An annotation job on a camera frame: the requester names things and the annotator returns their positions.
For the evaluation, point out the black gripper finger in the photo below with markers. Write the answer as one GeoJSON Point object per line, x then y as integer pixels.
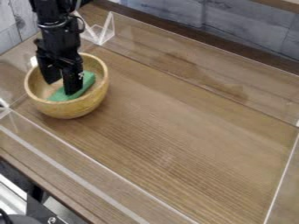
{"type": "Point", "coordinates": [72, 78]}
{"type": "Point", "coordinates": [48, 67]}

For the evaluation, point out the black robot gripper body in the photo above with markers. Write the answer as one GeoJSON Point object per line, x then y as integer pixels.
{"type": "Point", "coordinates": [58, 46]}

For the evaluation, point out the green rectangular block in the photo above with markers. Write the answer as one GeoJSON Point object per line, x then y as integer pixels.
{"type": "Point", "coordinates": [59, 95]}

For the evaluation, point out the wooden bowl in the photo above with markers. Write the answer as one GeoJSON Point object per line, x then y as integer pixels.
{"type": "Point", "coordinates": [74, 108]}

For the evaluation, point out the clear acrylic corner bracket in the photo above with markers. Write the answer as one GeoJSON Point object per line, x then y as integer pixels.
{"type": "Point", "coordinates": [100, 34]}

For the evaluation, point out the clear acrylic barrier wall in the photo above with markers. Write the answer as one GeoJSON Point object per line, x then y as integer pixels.
{"type": "Point", "coordinates": [192, 144]}

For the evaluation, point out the black metal bracket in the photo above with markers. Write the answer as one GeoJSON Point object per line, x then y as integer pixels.
{"type": "Point", "coordinates": [40, 212]}

